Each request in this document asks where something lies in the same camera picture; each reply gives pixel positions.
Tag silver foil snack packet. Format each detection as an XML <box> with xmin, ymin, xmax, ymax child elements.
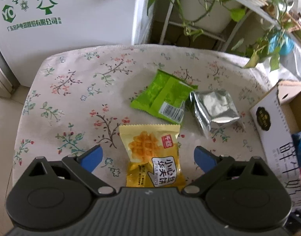
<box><xmin>189</xmin><ymin>89</ymin><xmax>241</xmax><ymax>138</ymax></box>

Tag yellow waffle snack packet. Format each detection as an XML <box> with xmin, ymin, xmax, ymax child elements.
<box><xmin>120</xmin><ymin>124</ymin><xmax>186</xmax><ymax>190</ymax></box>

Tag green snack packet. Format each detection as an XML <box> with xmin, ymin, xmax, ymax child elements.
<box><xmin>130</xmin><ymin>69</ymin><xmax>198</xmax><ymax>125</ymax></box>

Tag floral tablecloth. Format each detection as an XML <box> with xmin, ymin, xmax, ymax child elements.
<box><xmin>13</xmin><ymin>45</ymin><xmax>279</xmax><ymax>187</ymax></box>

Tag cardboard box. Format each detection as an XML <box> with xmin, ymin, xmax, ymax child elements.
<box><xmin>250</xmin><ymin>80</ymin><xmax>301</xmax><ymax>210</ymax></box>

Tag green pothos plant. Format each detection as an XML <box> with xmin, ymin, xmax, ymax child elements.
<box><xmin>148</xmin><ymin>0</ymin><xmax>301</xmax><ymax>71</ymax></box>

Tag white refrigerator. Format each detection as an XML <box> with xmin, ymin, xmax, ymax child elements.
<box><xmin>0</xmin><ymin>0</ymin><xmax>153</xmax><ymax>87</ymax></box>

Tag white flower pot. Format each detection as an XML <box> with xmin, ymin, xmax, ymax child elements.
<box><xmin>180</xmin><ymin>0</ymin><xmax>245</xmax><ymax>34</ymax></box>

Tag white metal plant stand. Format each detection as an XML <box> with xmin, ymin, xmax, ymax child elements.
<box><xmin>159</xmin><ymin>0</ymin><xmax>267</xmax><ymax>51</ymax></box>

